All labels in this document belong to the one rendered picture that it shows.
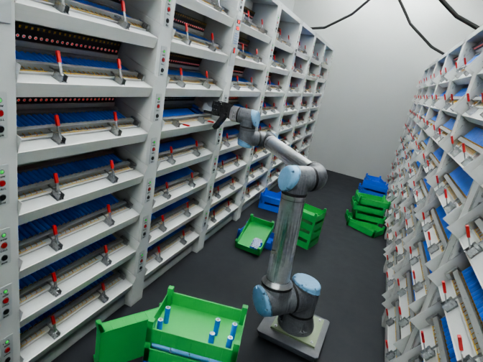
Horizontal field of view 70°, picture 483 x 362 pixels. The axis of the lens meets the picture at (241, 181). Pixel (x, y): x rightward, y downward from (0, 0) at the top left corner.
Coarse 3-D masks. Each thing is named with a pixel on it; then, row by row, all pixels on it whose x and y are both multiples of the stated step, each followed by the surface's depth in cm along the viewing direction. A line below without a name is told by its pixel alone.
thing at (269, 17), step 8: (256, 8) 261; (264, 8) 259; (272, 8) 257; (280, 8) 261; (256, 16) 262; (264, 16) 260; (272, 16) 258; (264, 24) 261; (272, 24) 259; (256, 40) 267; (272, 40) 265; (248, 48) 270; (256, 48) 268; (264, 48) 265; (264, 56) 267; (248, 72) 274; (256, 72) 272; (264, 72) 269; (264, 88) 279; (256, 104) 278; (248, 152) 289; (240, 176) 297; (248, 176) 304; (240, 192) 300; (240, 200) 303; (240, 208) 310
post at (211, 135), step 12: (228, 0) 198; (240, 12) 202; (216, 24) 204; (204, 36) 208; (216, 36) 205; (228, 36) 202; (204, 60) 211; (228, 60) 206; (216, 72) 210; (228, 72) 210; (228, 84) 215; (228, 96) 220; (204, 132) 222; (216, 132) 219; (204, 168) 228; (204, 192) 232; (204, 216) 239; (204, 228) 246
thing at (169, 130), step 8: (200, 104) 219; (216, 120) 217; (168, 128) 170; (176, 128) 175; (184, 128) 181; (192, 128) 190; (200, 128) 199; (208, 128) 210; (160, 136) 165; (168, 136) 172
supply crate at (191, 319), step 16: (176, 304) 130; (192, 304) 129; (208, 304) 128; (176, 320) 123; (192, 320) 124; (208, 320) 126; (224, 320) 127; (240, 320) 126; (160, 336) 111; (176, 336) 110; (192, 336) 117; (208, 336) 118; (224, 336) 120; (240, 336) 118; (192, 352) 111; (208, 352) 110; (224, 352) 109
